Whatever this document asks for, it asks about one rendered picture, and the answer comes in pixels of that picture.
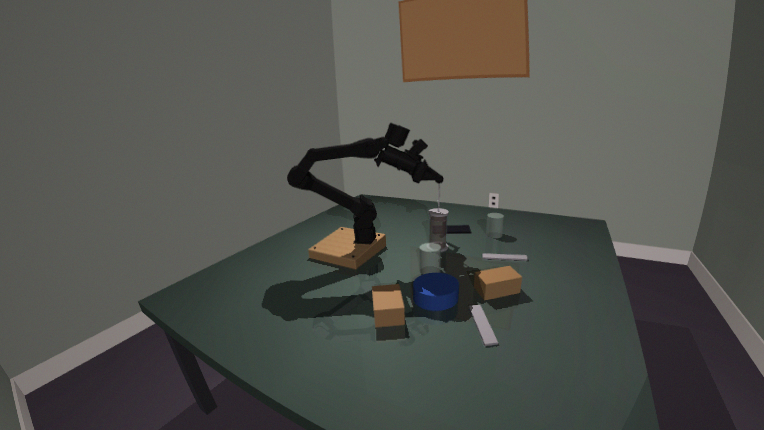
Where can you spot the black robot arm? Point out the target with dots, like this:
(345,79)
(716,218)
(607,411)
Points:
(363,208)

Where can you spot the grey flat bar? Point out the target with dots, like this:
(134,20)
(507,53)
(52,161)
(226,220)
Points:
(504,257)
(483,325)

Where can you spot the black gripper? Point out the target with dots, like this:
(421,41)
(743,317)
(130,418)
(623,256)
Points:
(419,170)

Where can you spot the blue short cylinder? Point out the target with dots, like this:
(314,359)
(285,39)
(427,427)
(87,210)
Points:
(435,291)

